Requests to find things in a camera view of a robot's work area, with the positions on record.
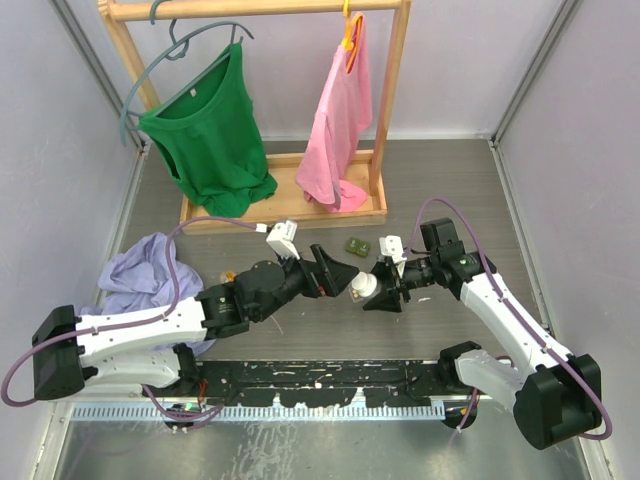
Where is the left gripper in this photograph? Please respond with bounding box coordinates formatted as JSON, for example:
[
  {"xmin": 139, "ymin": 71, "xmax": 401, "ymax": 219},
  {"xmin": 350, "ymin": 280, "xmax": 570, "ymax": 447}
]
[{"xmin": 254, "ymin": 244, "xmax": 358, "ymax": 322}]

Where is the white pill bottle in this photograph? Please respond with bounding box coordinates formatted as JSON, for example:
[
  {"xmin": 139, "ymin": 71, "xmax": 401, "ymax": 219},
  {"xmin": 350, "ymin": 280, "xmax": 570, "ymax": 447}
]
[{"xmin": 350, "ymin": 272, "xmax": 381, "ymax": 302}]

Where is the clear pill box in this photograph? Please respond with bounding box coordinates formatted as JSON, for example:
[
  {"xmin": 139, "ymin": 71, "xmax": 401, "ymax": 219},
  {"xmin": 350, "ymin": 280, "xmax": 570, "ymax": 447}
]
[{"xmin": 349, "ymin": 289, "xmax": 362, "ymax": 303}]

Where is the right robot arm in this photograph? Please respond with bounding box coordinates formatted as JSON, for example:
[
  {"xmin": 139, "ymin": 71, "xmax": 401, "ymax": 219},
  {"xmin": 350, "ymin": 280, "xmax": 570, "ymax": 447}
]
[{"xmin": 351, "ymin": 218, "xmax": 604, "ymax": 450}]

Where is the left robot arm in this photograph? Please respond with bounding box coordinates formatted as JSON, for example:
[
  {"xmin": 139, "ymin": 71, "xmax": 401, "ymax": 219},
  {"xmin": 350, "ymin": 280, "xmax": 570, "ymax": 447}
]
[{"xmin": 32, "ymin": 244, "xmax": 359, "ymax": 401}]

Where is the clear bottle with orange pills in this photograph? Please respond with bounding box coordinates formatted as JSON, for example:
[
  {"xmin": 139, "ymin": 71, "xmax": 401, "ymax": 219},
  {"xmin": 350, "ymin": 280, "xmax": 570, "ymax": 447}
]
[{"xmin": 220, "ymin": 271, "xmax": 236, "ymax": 283}]

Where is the green pill box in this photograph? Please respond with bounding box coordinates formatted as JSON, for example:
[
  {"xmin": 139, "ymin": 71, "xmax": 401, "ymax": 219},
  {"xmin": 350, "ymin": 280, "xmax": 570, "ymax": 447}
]
[{"xmin": 345, "ymin": 237, "xmax": 371, "ymax": 258}]

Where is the wooden clothes rack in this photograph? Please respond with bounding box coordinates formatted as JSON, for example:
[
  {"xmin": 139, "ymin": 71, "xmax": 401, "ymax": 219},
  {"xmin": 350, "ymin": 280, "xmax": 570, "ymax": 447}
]
[{"xmin": 97, "ymin": 1, "xmax": 412, "ymax": 228}]

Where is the pink t-shirt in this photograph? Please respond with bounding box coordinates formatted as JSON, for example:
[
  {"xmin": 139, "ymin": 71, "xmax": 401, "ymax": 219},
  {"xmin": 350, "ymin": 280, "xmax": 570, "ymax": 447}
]
[{"xmin": 295, "ymin": 13, "xmax": 372, "ymax": 213}]

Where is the green t-shirt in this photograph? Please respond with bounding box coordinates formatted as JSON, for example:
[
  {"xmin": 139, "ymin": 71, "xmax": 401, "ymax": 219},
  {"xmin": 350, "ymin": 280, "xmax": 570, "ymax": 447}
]
[{"xmin": 139, "ymin": 43, "xmax": 278, "ymax": 218}]

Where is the lavender cloth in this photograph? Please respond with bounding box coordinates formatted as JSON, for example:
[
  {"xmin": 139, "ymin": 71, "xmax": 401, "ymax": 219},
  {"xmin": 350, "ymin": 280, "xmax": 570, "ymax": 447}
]
[{"xmin": 79, "ymin": 231, "xmax": 219, "ymax": 356}]

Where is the orange-yellow plastic hanger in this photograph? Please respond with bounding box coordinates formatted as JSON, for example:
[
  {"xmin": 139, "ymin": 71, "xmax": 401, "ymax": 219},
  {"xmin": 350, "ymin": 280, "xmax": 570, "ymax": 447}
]
[{"xmin": 341, "ymin": 0, "xmax": 364, "ymax": 73}]

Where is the grey-blue plastic hanger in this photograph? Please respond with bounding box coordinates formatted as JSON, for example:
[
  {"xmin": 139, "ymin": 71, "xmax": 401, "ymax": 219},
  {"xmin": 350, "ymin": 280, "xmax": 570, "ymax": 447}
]
[{"xmin": 119, "ymin": 19, "xmax": 255, "ymax": 146}]

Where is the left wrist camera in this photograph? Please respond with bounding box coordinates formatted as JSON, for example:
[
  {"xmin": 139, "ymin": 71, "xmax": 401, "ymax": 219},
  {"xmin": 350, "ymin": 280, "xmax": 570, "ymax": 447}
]
[{"xmin": 255, "ymin": 219, "xmax": 300, "ymax": 260}]

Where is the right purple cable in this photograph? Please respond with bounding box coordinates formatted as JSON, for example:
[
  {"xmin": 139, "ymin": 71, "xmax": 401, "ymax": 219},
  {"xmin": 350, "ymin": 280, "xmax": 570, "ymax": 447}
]
[{"xmin": 405, "ymin": 196, "xmax": 614, "ymax": 447}]

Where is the purple cable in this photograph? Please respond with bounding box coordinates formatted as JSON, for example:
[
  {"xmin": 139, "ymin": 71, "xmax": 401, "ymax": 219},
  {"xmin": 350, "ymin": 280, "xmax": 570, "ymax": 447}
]
[
  {"xmin": 0, "ymin": 215, "xmax": 266, "ymax": 431},
  {"xmin": 405, "ymin": 196, "xmax": 614, "ymax": 447}
]

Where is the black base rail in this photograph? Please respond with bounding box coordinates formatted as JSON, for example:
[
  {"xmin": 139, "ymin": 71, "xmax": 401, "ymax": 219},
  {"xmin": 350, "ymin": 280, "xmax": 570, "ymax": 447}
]
[{"xmin": 150, "ymin": 360, "xmax": 472, "ymax": 428}]

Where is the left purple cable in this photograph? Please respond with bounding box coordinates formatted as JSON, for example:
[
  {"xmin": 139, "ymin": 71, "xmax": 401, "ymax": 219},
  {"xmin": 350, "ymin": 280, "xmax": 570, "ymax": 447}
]
[{"xmin": 0, "ymin": 215, "xmax": 266, "ymax": 431}]

